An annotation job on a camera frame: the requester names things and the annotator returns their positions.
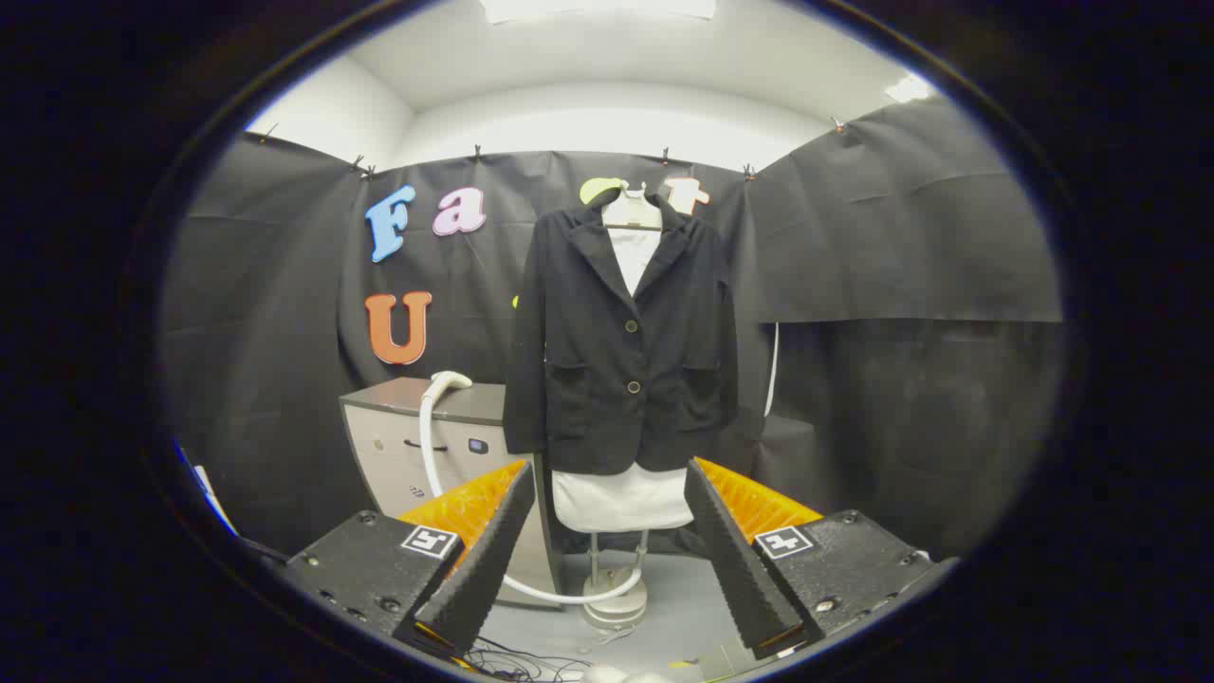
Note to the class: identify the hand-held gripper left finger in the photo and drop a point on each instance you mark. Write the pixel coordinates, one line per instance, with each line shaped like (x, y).
(484, 569)

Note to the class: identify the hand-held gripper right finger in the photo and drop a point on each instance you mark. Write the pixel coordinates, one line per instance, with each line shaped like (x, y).
(730, 569)

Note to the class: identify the white garment steamer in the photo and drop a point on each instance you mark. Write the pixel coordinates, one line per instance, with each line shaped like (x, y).
(446, 381)

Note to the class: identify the black jacket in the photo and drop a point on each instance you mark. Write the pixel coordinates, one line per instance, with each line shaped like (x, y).
(588, 379)

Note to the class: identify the metal stand with round base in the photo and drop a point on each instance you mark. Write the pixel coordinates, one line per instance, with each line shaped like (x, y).
(615, 602)

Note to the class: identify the white mannequin torso form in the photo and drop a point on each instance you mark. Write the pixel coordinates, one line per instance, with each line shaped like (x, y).
(621, 498)

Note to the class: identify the grey cabinet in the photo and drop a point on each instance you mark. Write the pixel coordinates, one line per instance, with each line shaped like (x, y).
(389, 446)

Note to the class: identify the white blue-edged panel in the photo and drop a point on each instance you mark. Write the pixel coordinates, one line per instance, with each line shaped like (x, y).
(211, 493)

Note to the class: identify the black backdrop cloth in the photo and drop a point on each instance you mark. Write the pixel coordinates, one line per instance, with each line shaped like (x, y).
(901, 285)

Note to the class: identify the small ceiling light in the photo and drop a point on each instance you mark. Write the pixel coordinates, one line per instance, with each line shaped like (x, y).
(908, 88)

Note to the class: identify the long ceiling light panel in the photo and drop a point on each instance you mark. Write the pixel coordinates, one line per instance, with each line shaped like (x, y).
(597, 8)

